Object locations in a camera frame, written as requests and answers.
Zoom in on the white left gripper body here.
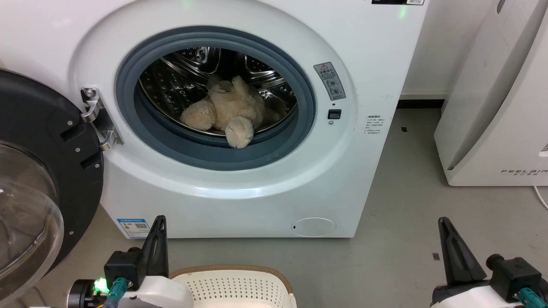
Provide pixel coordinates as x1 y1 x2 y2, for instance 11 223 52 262
128 275 194 308

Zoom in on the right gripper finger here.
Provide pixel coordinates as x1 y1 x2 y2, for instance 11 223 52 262
437 217 489 286

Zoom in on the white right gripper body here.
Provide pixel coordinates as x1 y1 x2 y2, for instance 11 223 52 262
431 280 524 308

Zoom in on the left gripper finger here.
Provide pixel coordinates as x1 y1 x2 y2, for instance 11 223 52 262
141 215 169 279

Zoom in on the beige plush toy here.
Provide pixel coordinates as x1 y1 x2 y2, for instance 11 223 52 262
180 76 288 149

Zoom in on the white perforated laundry basket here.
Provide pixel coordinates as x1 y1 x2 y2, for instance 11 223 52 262
170 265 298 308

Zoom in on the white front-load washing machine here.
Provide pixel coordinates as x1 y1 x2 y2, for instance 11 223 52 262
0 0 429 239

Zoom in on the blue energy label sticker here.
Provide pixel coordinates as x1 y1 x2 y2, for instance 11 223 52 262
116 219 151 239

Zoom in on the grey rubber door gasket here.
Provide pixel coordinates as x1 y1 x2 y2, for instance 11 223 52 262
115 26 316 172

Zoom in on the white air purifier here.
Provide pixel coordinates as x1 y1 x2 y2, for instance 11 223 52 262
434 0 548 187

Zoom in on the round white filter cover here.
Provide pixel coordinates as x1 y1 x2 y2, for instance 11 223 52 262
291 217 337 237

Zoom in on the metal washer door hinge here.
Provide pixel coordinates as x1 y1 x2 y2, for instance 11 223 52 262
81 87 124 151

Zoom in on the stainless steel washer drum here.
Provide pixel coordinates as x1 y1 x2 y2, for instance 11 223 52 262
138 46 298 137

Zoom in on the black round washer door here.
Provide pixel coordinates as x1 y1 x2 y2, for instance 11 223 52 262
0 68 105 296

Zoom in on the grey warning sticker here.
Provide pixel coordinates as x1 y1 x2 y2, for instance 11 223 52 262
313 62 346 101

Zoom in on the teal cable connector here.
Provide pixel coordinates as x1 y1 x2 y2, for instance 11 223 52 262
519 287 548 308
103 277 130 308

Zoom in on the white power cable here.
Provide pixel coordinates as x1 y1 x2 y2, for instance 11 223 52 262
533 186 548 210

